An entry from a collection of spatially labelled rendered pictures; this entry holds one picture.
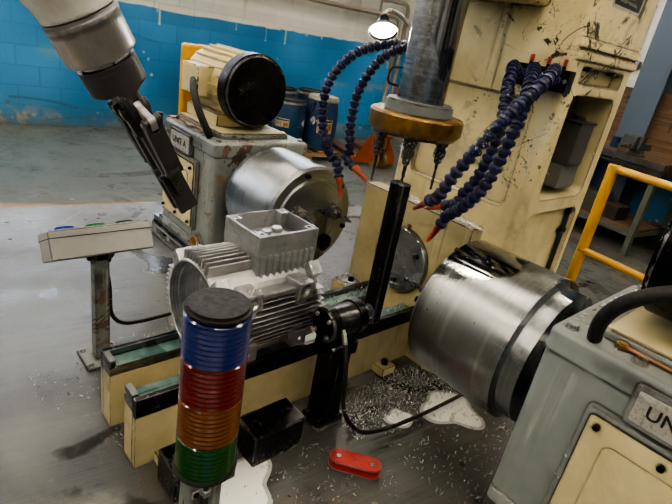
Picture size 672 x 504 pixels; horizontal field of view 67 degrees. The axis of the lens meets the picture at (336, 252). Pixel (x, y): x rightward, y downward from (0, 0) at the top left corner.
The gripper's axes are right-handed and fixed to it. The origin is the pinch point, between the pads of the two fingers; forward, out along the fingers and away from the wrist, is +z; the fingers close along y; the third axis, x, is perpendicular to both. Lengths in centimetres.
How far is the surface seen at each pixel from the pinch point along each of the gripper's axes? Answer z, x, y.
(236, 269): 11.9, 0.2, -9.6
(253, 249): 10.8, -3.7, -9.5
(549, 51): 7, -69, -19
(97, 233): 7.3, 12.1, 14.4
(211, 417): -0.1, 16.3, -38.4
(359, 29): 219, -446, 492
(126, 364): 19.9, 21.1, -2.7
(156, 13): 103, -200, 531
